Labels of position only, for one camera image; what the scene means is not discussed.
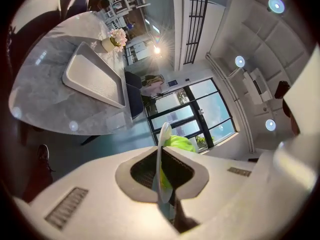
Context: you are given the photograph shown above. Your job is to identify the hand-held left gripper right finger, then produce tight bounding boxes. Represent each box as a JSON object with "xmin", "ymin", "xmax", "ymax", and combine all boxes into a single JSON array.
[{"xmin": 163, "ymin": 146, "xmax": 311, "ymax": 240}]

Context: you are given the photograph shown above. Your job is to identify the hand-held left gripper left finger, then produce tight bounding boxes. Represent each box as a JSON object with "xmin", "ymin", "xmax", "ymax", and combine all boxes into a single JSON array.
[{"xmin": 13, "ymin": 146, "xmax": 181, "ymax": 240}]

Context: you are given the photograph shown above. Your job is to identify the green cabbage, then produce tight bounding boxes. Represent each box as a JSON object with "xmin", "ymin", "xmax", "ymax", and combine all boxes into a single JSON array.
[{"xmin": 159, "ymin": 134, "xmax": 197, "ymax": 194}]

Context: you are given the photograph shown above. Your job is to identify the white round plate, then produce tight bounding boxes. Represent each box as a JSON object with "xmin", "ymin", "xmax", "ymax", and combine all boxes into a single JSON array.
[{"xmin": 151, "ymin": 121, "xmax": 174, "ymax": 205}]

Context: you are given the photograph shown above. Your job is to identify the white rectangular tray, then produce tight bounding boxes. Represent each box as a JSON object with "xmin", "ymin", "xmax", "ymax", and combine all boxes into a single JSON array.
[{"xmin": 61, "ymin": 41, "xmax": 127, "ymax": 109}]

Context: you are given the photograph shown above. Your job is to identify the person's leg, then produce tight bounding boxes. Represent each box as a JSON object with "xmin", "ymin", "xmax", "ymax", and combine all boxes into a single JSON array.
[{"xmin": 22, "ymin": 158, "xmax": 55, "ymax": 204}]

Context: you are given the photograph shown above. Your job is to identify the person's lace-up sneaker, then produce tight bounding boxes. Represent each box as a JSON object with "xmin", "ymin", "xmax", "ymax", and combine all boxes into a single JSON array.
[{"xmin": 36, "ymin": 143, "xmax": 56, "ymax": 174}]

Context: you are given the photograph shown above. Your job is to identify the round ceiling light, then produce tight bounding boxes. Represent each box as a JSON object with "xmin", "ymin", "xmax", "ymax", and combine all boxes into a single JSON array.
[
  {"xmin": 265, "ymin": 118, "xmax": 277, "ymax": 132},
  {"xmin": 234, "ymin": 55, "xmax": 246, "ymax": 68},
  {"xmin": 268, "ymin": 0, "xmax": 285, "ymax": 14}
]

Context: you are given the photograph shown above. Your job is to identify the black-framed glass doors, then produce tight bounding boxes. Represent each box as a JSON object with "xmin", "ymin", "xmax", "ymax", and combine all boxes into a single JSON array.
[{"xmin": 146, "ymin": 77, "xmax": 238, "ymax": 153}]

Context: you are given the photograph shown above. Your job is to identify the dark blue upholstered chair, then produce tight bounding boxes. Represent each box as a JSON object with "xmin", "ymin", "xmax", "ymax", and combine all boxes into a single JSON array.
[
  {"xmin": 124, "ymin": 71, "xmax": 143, "ymax": 90},
  {"xmin": 11, "ymin": 10, "xmax": 63, "ymax": 72},
  {"xmin": 59, "ymin": 0, "xmax": 92, "ymax": 20},
  {"xmin": 126, "ymin": 83, "xmax": 145, "ymax": 120}
]

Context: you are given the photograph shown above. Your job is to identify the white ceiling air unit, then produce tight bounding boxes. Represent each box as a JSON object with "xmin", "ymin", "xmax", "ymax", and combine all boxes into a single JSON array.
[{"xmin": 242, "ymin": 67, "xmax": 273, "ymax": 102}]

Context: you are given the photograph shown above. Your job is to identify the grey marble dining table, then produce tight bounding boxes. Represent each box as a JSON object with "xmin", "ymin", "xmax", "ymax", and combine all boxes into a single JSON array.
[{"xmin": 8, "ymin": 10, "xmax": 133, "ymax": 146}]

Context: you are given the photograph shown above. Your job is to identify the clothes rack with garments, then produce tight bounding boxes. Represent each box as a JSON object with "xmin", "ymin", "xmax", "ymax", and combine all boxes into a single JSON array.
[{"xmin": 141, "ymin": 74, "xmax": 166, "ymax": 97}]

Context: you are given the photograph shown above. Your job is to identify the black metal railing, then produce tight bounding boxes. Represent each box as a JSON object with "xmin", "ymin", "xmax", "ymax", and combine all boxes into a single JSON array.
[{"xmin": 183, "ymin": 0, "xmax": 210, "ymax": 65}]

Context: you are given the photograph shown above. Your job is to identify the pink flowers in white pot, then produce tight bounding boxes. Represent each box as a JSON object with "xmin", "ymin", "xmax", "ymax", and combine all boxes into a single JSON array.
[{"xmin": 101, "ymin": 28, "xmax": 128, "ymax": 54}]

